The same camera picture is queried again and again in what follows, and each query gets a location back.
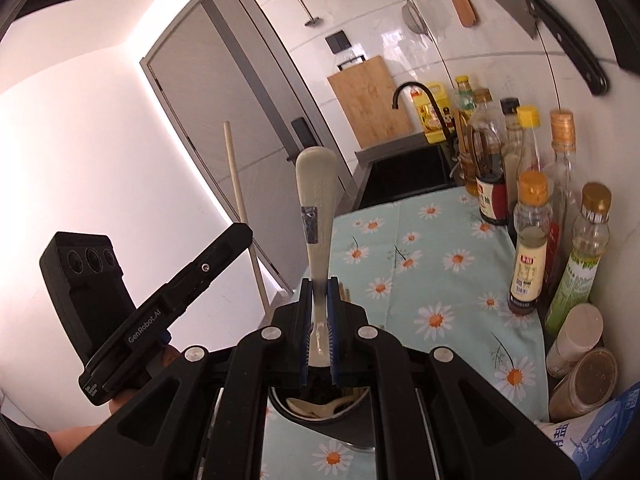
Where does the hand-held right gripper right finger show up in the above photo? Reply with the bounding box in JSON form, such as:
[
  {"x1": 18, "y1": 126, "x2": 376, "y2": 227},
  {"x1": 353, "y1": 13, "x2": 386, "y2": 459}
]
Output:
[{"x1": 326, "y1": 276, "x2": 581, "y2": 480}]

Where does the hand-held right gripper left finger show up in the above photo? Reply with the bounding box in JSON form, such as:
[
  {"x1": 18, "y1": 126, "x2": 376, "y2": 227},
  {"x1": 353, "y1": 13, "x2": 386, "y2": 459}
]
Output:
[{"x1": 52, "y1": 279, "x2": 314, "y2": 480}]

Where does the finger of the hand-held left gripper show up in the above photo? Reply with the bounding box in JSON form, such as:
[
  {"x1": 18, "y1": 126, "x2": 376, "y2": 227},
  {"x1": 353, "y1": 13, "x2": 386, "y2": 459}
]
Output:
[{"x1": 160, "y1": 223, "x2": 255, "y2": 329}]

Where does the white ceramic spoon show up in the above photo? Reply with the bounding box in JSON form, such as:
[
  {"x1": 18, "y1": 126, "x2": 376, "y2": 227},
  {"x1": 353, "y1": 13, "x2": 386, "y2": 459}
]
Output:
[{"x1": 286, "y1": 396, "x2": 353, "y2": 419}]

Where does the dark steel utensil holder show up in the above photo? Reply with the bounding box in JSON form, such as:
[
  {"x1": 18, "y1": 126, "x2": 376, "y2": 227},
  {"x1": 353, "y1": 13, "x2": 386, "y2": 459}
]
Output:
[{"x1": 267, "y1": 385, "x2": 376, "y2": 454}]

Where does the light wooden chopstick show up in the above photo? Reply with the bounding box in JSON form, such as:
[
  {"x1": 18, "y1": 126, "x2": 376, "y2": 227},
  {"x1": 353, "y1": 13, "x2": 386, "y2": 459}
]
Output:
[{"x1": 222, "y1": 120, "x2": 274, "y2": 324}]

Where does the beige spoon grey tape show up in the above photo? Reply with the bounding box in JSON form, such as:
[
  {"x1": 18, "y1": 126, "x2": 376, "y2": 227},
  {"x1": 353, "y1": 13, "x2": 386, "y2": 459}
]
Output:
[{"x1": 294, "y1": 145, "x2": 336, "y2": 367}]

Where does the person's left forearm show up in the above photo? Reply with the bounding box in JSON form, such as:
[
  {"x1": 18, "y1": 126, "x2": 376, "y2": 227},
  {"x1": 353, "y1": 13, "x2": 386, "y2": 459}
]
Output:
[{"x1": 50, "y1": 422, "x2": 109, "y2": 459}]

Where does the person's left hand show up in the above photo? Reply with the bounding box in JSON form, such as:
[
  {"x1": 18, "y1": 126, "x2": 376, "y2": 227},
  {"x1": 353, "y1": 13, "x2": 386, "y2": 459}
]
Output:
[{"x1": 108, "y1": 342, "x2": 183, "y2": 414}]

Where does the daisy print tablecloth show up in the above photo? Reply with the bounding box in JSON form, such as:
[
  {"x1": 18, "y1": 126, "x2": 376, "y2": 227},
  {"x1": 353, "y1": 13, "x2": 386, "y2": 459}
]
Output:
[{"x1": 260, "y1": 185, "x2": 552, "y2": 480}]

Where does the grey door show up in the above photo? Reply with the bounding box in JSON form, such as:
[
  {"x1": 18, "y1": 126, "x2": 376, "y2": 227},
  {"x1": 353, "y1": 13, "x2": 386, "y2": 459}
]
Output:
[{"x1": 139, "y1": 0, "x2": 352, "y2": 292}]

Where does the dark kitchen sink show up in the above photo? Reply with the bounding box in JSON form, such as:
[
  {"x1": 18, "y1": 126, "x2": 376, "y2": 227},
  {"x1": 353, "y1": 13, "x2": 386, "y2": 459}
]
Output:
[{"x1": 354, "y1": 132, "x2": 464, "y2": 211}]

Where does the orange cap vinegar bottle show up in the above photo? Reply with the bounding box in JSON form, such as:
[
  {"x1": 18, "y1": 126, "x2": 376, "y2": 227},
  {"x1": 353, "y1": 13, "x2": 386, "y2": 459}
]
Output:
[{"x1": 507, "y1": 169, "x2": 554, "y2": 317}]

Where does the soy sauce bottle red label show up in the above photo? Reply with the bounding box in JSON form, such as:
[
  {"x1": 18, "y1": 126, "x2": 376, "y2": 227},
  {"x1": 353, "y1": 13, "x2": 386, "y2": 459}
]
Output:
[{"x1": 469, "y1": 88, "x2": 511, "y2": 226}]

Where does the wooden cutting board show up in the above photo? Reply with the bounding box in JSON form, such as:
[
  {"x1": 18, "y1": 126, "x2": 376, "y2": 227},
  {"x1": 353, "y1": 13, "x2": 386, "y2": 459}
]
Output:
[{"x1": 327, "y1": 56, "x2": 415, "y2": 150}]

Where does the yellow oil jug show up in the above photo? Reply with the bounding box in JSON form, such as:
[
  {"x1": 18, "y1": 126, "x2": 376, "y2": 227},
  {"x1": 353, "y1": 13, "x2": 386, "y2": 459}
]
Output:
[{"x1": 409, "y1": 82, "x2": 451, "y2": 144}]

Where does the white spice shaker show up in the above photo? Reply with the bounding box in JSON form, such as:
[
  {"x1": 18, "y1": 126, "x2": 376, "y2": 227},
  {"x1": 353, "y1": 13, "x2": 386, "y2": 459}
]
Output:
[{"x1": 546, "y1": 303, "x2": 605, "y2": 380}]

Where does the green label bottle gold cap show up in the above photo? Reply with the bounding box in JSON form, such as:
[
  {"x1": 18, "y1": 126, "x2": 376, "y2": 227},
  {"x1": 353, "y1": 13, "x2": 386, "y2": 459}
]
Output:
[{"x1": 543, "y1": 182, "x2": 614, "y2": 337}]

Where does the brown spice jar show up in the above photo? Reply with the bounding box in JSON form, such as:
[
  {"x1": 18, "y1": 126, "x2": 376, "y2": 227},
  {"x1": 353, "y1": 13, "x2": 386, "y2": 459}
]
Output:
[{"x1": 548, "y1": 347, "x2": 620, "y2": 424}]

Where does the black faucet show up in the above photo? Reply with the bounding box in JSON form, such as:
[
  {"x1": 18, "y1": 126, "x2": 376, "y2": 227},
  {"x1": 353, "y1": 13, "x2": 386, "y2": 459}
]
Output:
[{"x1": 391, "y1": 81, "x2": 459, "y2": 181}]

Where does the hanging metal turner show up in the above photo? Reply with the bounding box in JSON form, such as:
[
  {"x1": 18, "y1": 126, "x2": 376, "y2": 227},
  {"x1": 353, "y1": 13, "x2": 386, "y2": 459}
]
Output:
[{"x1": 287, "y1": 0, "x2": 324, "y2": 28}]

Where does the black cap bottle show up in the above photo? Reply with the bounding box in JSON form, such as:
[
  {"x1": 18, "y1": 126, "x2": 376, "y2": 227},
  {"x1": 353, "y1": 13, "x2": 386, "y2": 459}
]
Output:
[{"x1": 499, "y1": 97, "x2": 522, "y2": 196}]

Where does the oil bottle yellow cap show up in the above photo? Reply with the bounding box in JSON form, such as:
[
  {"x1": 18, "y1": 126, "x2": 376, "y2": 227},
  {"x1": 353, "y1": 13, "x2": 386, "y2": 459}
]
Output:
[{"x1": 452, "y1": 74, "x2": 477, "y2": 129}]

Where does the blue white salt bag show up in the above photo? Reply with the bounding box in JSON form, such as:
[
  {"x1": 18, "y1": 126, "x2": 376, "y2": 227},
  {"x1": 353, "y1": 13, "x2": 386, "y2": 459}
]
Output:
[{"x1": 532, "y1": 377, "x2": 640, "y2": 480}]

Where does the clear bottle foil cap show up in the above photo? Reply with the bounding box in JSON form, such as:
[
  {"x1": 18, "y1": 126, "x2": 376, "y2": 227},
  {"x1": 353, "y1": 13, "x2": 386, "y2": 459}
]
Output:
[{"x1": 542, "y1": 108, "x2": 581, "y2": 306}]

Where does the black door lock handle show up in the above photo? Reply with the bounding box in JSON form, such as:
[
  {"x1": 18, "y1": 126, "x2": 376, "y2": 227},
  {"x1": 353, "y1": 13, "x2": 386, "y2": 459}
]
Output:
[{"x1": 285, "y1": 116, "x2": 319, "y2": 161}]

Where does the black wall switch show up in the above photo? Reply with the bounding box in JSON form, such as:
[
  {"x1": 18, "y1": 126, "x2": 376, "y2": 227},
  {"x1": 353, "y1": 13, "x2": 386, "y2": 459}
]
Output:
[{"x1": 324, "y1": 29, "x2": 351, "y2": 54}]

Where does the thin black wall cable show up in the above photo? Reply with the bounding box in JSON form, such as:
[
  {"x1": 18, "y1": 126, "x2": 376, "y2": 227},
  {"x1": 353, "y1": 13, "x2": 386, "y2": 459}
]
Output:
[{"x1": 535, "y1": 20, "x2": 562, "y2": 114}]

